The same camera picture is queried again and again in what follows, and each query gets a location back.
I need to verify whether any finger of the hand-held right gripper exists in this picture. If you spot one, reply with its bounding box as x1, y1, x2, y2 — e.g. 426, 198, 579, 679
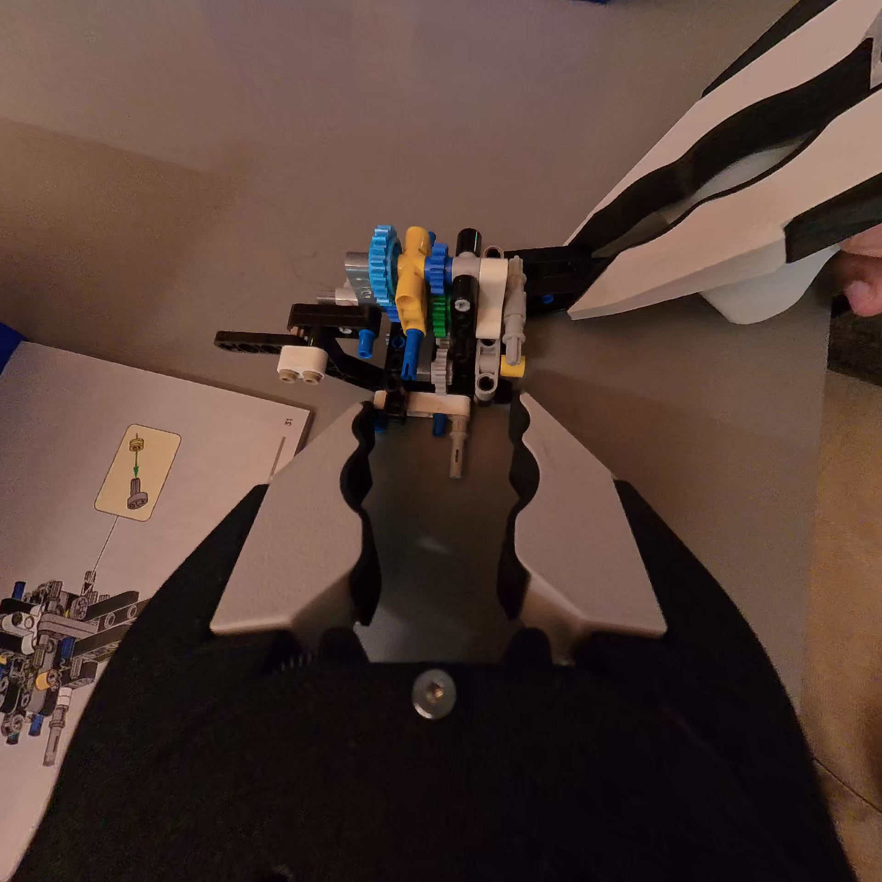
570, 102, 882, 326
565, 0, 882, 260

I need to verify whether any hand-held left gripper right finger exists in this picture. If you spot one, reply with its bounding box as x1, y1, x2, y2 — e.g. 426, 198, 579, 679
498, 391, 668, 667

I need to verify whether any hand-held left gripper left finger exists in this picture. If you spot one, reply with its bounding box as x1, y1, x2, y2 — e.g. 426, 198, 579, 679
210, 401, 380, 639

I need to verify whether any black lego beam subassembly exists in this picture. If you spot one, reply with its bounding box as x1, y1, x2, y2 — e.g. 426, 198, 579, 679
506, 246, 597, 323

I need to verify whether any multicoloured lego gear assembly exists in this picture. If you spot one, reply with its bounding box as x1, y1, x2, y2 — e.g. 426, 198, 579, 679
214, 224, 531, 480

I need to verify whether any lego instruction booklet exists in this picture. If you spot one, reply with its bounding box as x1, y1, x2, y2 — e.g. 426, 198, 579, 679
0, 341, 314, 882

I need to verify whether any person's right hand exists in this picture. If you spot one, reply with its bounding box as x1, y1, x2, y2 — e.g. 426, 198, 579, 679
836, 227, 882, 319

